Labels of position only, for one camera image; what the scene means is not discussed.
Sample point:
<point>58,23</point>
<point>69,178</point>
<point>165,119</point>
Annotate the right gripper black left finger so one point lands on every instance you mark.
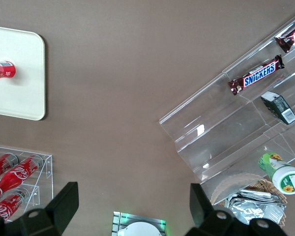
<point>51,216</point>

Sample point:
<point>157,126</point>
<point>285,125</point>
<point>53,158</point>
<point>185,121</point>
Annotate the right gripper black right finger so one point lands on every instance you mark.
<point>204,216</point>

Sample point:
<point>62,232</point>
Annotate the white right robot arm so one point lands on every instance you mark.
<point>140,229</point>

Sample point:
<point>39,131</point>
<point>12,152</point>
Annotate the light wicker basket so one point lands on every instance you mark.
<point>265,184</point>

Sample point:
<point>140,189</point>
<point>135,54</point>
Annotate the beige plastic tray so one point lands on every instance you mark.
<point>19,98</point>

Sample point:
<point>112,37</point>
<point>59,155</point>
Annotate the clear acrylic bottle rack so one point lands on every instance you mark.
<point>48,172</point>

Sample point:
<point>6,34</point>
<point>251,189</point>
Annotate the red cola bottle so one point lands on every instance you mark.
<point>7,205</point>
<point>2,163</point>
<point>17,174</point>

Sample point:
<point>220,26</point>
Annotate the silver foil packet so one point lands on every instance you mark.
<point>255,206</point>

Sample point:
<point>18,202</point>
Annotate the green white drink bottle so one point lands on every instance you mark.
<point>280,174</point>

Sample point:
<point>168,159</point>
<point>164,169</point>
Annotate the clear acrylic stepped display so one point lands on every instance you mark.
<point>211,127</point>

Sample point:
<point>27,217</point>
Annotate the small black white box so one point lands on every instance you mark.
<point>280,108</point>

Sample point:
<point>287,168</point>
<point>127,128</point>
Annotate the brown Snickers bar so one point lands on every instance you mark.
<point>291,37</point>
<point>256,75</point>

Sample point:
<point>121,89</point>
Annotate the red white yogurt cup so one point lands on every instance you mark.
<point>2,70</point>

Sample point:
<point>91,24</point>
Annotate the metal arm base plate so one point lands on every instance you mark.
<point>118,217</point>

